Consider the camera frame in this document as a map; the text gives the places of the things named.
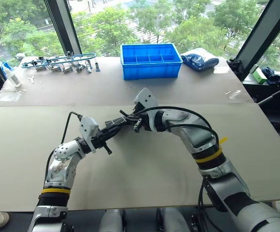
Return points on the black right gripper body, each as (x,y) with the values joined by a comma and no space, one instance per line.
(143,120)

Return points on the silver key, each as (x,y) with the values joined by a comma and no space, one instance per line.
(32,79)

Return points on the black window frame post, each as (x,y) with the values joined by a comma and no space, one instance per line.
(263,31)
(64,26)

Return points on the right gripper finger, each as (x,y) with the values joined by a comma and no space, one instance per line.
(128,115)
(132,121)

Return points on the white glue bottle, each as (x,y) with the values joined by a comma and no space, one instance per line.
(13,78)

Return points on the blue clip drying hanger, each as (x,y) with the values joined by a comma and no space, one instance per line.
(56,62)

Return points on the clear plastic film scrap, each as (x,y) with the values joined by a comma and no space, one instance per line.
(10,94)
(234,94)

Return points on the black crumpled cloth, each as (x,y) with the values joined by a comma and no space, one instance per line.
(235,65)

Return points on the green and white box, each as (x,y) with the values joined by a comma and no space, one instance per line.
(258,76)

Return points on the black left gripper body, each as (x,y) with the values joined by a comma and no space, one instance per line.
(99,142)

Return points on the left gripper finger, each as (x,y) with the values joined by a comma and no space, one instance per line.
(109,130)
(111,135)

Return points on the dark blue cloth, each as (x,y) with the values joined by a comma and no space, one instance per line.
(272,76)

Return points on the grey rounded robot leg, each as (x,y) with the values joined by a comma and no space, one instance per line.
(175,220)
(112,221)

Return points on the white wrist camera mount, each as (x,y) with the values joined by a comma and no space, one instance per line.
(88,125)
(146,97)

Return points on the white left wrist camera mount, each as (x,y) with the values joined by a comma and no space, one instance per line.
(88,125)

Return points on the blue plastic compartment bin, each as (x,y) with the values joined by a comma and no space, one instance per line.
(152,67)

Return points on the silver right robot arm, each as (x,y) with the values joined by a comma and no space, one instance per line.
(198,135)

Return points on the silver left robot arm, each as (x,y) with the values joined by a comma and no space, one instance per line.
(62,154)

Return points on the blue crumpled plastic bag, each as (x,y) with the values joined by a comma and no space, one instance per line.
(199,60)

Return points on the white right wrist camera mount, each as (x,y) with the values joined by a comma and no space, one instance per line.
(146,97)

